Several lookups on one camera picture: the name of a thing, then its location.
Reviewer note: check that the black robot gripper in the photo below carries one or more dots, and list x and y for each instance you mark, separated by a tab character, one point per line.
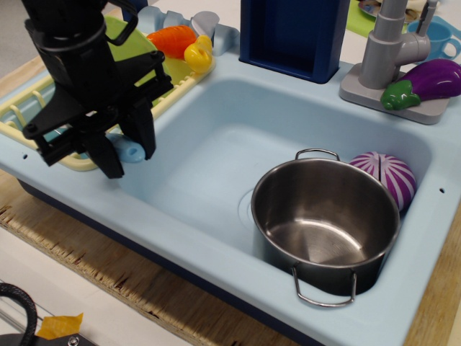
94	93

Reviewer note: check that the grey spoon with blue handle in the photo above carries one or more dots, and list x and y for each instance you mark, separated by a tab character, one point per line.
128	151

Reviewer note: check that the purple toy eggplant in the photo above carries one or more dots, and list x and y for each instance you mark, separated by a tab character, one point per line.
435	79

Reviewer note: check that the grey utensil in holder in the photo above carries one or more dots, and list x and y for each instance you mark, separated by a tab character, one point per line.
204	23

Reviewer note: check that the green mat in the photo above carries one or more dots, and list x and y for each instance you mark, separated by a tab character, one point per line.
358	21

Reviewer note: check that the orange toy carrot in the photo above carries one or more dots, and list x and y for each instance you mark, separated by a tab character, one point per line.
173	41

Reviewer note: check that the green toy plate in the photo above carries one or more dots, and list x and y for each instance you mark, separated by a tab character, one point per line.
137	44

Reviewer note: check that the grey toy faucet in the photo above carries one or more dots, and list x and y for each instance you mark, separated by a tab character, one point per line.
387	49

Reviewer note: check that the yellow toy duck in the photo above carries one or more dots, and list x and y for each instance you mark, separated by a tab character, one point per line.
198	55

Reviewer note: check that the yellow tape piece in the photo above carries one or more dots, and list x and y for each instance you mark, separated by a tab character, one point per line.
54	327

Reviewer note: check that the purple striped toy onion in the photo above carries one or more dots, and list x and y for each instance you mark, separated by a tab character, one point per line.
393	173

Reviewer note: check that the dark blue plastic box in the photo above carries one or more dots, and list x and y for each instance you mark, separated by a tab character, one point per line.
298	38

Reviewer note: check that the light blue toy cup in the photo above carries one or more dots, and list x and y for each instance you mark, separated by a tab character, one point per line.
441	40

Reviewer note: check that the stainless steel pot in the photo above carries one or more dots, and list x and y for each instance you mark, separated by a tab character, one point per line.
326	222

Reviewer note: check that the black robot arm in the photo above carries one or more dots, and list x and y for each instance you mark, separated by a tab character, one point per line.
71	16

